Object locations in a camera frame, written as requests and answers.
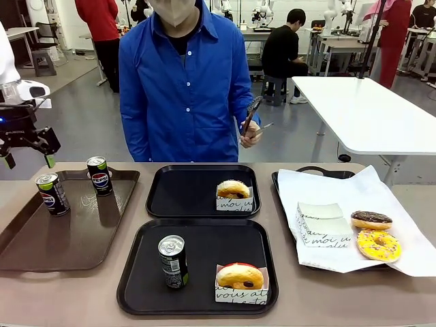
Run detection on grey plastic stool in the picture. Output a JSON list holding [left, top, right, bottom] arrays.
[[31, 50, 58, 78]]

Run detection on black stand pole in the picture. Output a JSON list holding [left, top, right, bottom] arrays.
[[359, 0, 390, 80]]

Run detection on background person in black top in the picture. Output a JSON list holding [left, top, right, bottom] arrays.
[[410, 0, 436, 30]]

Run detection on brown plastic tray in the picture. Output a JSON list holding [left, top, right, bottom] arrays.
[[0, 169, 141, 273]]

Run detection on black office chair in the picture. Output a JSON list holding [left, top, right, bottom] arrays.
[[35, 22, 59, 52]]

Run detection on person in red and pink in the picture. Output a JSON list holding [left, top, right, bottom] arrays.
[[363, 0, 413, 89]]

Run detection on large white table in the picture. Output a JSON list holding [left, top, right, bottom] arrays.
[[291, 76, 436, 187]]

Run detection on background white desk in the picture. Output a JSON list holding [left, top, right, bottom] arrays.
[[5, 27, 40, 69]]

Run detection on golden donut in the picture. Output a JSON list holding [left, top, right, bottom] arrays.
[[216, 264, 265, 289]]

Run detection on sugar dusted donut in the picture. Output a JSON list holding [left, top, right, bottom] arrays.
[[216, 179, 251, 200]]

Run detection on seated person in black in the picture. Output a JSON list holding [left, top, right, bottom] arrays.
[[261, 8, 309, 105]]

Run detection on jam-filled donut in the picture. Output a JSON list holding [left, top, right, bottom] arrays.
[[214, 262, 270, 304]]

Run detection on black tray with handles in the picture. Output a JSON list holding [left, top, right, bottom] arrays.
[[271, 166, 392, 272]]

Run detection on larger black square tray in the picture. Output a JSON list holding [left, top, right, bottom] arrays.
[[116, 218, 280, 316]]

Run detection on person in blue shirt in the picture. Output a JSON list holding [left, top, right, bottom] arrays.
[[118, 0, 262, 163]]

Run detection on black Pepsi can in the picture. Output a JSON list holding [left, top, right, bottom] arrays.
[[157, 234, 189, 290], [35, 172, 72, 217], [86, 155, 114, 198]]

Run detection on smaller black square tray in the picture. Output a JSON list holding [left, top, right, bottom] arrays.
[[145, 164, 262, 219]]

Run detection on person in red top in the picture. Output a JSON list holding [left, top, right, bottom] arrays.
[[74, 0, 121, 93]]

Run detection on white paper sheet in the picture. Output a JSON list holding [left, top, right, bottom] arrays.
[[277, 164, 436, 277]]

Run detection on person's right forearm blue sleeve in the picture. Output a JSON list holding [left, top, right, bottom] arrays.
[[118, 84, 156, 163]]

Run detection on dark stool under seated person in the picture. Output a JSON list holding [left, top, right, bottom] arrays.
[[261, 75, 287, 107]]

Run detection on yellow sprinkled donut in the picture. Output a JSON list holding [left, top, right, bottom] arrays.
[[356, 229, 403, 263]]

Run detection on chocolate glazed donut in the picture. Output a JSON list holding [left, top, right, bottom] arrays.
[[350, 210, 394, 231]]

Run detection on person's left hand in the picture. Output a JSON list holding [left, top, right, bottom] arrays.
[[238, 121, 263, 149]]

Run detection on metal tongs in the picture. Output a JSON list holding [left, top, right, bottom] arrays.
[[242, 95, 275, 139]]

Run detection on white printed paper box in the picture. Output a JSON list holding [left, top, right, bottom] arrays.
[[295, 201, 345, 226], [298, 217, 354, 249]]

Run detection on person's left forearm blue sleeve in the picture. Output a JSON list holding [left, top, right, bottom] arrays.
[[233, 50, 262, 127]]

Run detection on background white work table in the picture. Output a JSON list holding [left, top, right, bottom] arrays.
[[306, 29, 379, 78]]

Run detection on beige face mask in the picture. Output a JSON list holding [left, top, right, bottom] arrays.
[[152, 0, 202, 29]]

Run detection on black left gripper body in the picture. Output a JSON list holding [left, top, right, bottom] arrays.
[[0, 102, 38, 146]]

